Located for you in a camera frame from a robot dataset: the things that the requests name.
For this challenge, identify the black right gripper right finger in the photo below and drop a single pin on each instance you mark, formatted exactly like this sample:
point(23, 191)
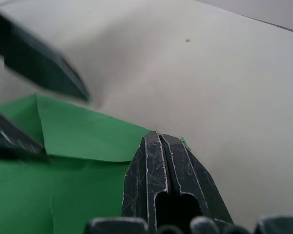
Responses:
point(195, 175)

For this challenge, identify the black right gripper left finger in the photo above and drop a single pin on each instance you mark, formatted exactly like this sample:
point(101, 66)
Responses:
point(146, 175)

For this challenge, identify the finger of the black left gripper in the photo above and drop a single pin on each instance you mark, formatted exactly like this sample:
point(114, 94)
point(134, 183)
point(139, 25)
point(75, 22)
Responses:
point(39, 61)
point(12, 141)

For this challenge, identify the green sheet of paper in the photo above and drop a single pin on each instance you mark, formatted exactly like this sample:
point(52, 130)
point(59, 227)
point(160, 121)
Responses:
point(75, 170)

